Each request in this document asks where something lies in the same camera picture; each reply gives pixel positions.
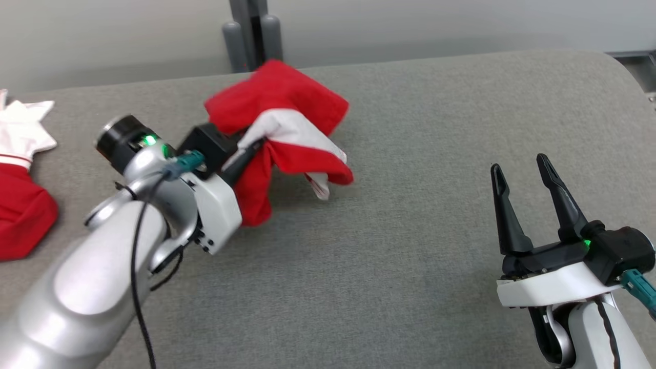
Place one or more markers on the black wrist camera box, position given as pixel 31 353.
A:
pixel 622 251
pixel 205 143

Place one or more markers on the grey cylindrical post foot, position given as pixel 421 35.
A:
pixel 272 38
pixel 233 46

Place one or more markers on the red shorts with white stripe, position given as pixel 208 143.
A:
pixel 277 92

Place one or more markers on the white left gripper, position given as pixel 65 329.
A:
pixel 215 210

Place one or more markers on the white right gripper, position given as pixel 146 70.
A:
pixel 553 284

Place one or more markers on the red and white basketball jersey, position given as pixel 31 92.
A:
pixel 23 215

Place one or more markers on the grey metal frame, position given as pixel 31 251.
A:
pixel 640 66

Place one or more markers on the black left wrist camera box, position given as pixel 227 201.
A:
pixel 205 143

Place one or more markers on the grey metal partition post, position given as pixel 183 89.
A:
pixel 240 15

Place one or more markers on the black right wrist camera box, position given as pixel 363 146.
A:
pixel 622 251

